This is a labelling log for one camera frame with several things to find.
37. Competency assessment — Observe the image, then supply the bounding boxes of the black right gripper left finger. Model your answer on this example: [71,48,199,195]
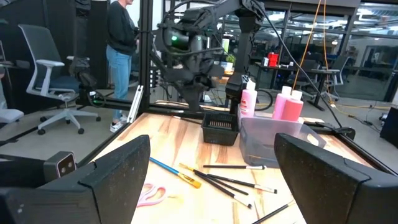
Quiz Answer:
[0,134,151,224]

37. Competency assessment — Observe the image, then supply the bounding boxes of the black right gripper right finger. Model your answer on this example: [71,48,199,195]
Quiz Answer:
[274,133,398,224]

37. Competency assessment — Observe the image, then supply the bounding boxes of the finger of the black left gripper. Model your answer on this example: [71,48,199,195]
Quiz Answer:
[194,83,208,113]
[180,85,196,113]

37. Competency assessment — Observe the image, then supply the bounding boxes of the blue handled paintbrush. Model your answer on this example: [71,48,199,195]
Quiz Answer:
[149,156,203,190]

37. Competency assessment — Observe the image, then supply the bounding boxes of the smoky grey plastic bin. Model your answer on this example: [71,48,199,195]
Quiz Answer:
[238,117,327,169]

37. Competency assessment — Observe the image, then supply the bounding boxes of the dark pink paint bottle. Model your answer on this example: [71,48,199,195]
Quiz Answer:
[280,90,304,123]

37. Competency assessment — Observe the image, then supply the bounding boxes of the pink scissors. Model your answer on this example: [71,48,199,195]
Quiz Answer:
[136,182,168,208]

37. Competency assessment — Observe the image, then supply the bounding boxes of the black mesh basket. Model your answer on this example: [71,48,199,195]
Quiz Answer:
[201,111,240,147]

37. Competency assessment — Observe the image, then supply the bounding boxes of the clear plastic bin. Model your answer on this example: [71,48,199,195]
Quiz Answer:
[236,103,315,125]

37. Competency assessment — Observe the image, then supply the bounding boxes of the red box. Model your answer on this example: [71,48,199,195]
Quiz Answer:
[267,52,280,68]

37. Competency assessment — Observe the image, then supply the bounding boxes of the person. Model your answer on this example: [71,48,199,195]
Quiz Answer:
[105,0,140,134]

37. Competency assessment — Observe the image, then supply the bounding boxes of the black case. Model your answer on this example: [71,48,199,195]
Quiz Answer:
[379,106,398,149]

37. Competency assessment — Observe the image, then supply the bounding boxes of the black device with green light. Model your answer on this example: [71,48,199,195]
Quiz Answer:
[68,55,108,108]

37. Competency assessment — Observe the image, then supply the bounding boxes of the black office desk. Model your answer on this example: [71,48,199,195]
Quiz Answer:
[254,61,343,112]

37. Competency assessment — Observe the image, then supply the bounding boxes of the light grey office chair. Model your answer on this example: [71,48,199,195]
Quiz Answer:
[0,108,25,124]

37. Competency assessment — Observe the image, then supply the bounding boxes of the white office chair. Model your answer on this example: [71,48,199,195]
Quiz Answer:
[17,24,102,136]

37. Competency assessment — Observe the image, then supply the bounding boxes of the small silver camera box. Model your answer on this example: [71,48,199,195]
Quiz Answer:
[42,151,77,183]

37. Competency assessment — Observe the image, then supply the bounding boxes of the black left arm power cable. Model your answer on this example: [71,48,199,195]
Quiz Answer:
[264,6,345,129]

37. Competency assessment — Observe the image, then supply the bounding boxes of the orange hanging cable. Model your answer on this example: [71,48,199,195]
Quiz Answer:
[322,0,329,69]
[291,0,322,91]

